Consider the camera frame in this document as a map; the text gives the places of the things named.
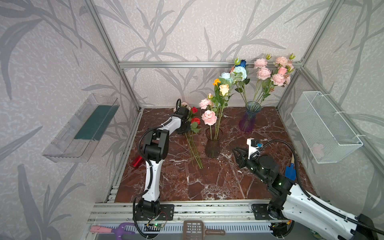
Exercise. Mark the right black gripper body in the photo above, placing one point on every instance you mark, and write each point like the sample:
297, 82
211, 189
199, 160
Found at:
246, 157

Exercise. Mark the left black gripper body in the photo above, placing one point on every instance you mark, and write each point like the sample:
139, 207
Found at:
184, 126

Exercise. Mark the dark red glass vase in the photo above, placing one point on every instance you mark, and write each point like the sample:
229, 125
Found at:
213, 145

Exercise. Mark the purple glass vase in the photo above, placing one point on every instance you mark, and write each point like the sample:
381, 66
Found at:
248, 120

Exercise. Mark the peach rose bud stem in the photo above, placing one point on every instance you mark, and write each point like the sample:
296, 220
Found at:
222, 95

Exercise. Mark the orange rose stem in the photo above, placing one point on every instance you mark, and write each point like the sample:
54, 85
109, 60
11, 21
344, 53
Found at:
216, 82

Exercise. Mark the pale pink peony stem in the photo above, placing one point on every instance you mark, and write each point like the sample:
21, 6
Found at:
269, 85
263, 74

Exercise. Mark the pale blue flower stem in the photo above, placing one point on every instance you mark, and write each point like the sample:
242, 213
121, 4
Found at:
236, 78

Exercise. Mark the blue rose stem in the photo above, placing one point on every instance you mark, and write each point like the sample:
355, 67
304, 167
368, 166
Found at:
243, 63

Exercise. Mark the pink rose bud stem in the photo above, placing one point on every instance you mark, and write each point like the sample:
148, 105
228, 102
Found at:
282, 71

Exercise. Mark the white pink-edged rose stem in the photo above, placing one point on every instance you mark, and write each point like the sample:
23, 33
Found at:
286, 62

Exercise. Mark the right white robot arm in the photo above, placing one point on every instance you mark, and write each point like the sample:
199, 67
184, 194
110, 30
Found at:
292, 202

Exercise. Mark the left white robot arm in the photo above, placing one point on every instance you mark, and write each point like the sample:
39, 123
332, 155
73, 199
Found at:
153, 147

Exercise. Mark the small red rose spray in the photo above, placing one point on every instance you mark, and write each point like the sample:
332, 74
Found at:
195, 129

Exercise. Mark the blue scoop brush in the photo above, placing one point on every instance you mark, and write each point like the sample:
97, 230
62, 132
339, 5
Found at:
290, 171

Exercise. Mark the red handheld tool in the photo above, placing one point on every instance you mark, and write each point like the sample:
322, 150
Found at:
137, 162

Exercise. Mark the clear plastic tray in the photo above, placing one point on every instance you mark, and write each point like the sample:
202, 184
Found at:
77, 141

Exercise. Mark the purple pink toy tool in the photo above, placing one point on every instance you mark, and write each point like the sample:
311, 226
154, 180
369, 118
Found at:
119, 232

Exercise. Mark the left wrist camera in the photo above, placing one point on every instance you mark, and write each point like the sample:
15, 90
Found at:
182, 112

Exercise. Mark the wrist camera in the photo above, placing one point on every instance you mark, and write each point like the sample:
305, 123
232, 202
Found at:
254, 150
182, 112

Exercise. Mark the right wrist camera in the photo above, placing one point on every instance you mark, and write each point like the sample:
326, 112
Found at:
254, 150

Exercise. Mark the white wire basket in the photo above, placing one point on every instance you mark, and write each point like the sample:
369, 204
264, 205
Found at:
327, 134

